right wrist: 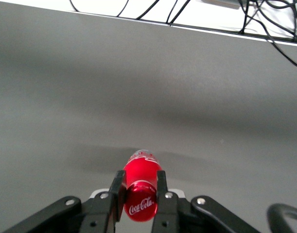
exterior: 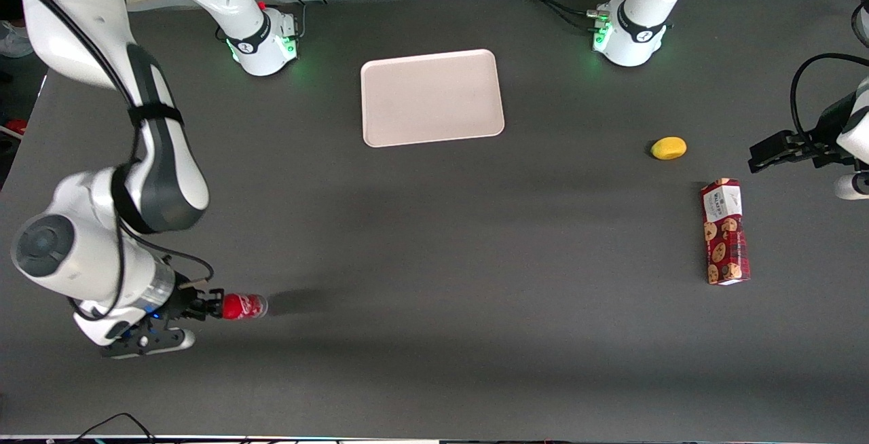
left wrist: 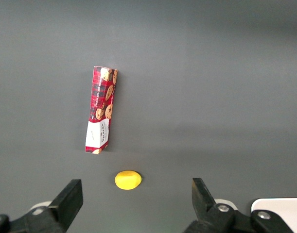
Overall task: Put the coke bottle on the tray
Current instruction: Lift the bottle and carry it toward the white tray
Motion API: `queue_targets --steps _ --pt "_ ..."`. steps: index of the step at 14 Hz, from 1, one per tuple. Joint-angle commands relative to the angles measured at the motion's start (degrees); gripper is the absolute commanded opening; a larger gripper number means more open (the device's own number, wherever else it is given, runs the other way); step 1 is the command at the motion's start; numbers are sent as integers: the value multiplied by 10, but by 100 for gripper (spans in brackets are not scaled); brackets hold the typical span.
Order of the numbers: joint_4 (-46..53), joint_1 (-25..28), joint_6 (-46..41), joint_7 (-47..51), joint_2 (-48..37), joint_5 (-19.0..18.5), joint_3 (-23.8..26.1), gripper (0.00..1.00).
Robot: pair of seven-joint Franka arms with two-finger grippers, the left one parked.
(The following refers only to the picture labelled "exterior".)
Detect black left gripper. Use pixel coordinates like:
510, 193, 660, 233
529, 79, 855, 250
748, 91, 858, 174

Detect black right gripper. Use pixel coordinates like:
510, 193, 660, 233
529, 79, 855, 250
145, 274, 225, 327

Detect red coke bottle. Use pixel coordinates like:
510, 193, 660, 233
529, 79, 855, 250
222, 293, 270, 321

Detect pale pink plastic tray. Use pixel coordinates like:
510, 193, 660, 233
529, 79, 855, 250
360, 49, 506, 149

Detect red cookie box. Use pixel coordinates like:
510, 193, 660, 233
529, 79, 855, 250
700, 178, 752, 286

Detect yellow lemon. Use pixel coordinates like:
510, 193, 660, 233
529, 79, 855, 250
650, 136, 688, 161

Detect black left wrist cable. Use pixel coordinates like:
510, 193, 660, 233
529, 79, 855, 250
790, 53, 869, 143

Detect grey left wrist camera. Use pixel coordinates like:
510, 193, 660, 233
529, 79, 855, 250
834, 171, 869, 201

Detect black table edge cable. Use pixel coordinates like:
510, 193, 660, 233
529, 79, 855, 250
67, 412, 158, 444

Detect black left base cables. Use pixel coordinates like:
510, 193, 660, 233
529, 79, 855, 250
513, 0, 635, 32

